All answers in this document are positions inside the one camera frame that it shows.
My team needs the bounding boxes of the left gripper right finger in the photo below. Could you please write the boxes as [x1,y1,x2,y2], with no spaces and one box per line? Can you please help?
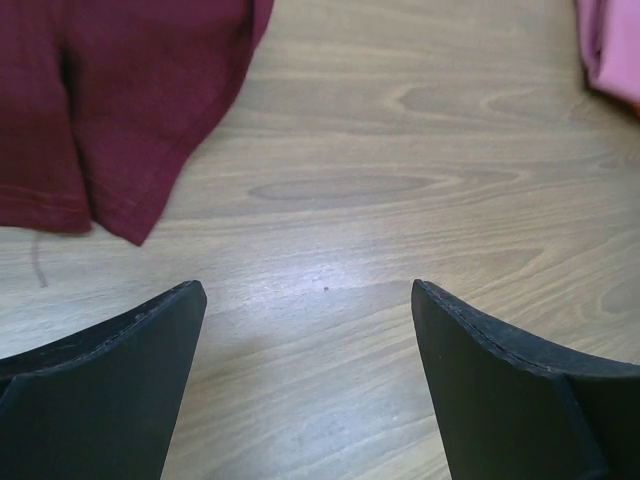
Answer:
[411,280,639,479]

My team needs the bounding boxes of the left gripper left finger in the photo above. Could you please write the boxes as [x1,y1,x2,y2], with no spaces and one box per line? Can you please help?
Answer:
[1,280,207,479]

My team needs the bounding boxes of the salmon pink t-shirt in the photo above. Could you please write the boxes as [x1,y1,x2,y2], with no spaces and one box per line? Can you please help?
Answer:
[575,0,639,111]

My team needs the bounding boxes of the maroon t-shirt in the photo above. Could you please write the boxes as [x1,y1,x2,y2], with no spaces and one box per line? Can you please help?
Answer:
[1,0,273,245]

